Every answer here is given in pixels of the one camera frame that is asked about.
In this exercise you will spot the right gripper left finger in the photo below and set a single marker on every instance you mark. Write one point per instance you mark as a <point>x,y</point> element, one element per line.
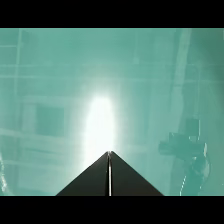
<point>91,182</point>

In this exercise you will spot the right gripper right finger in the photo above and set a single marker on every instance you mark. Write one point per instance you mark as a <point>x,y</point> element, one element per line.
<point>128,182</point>

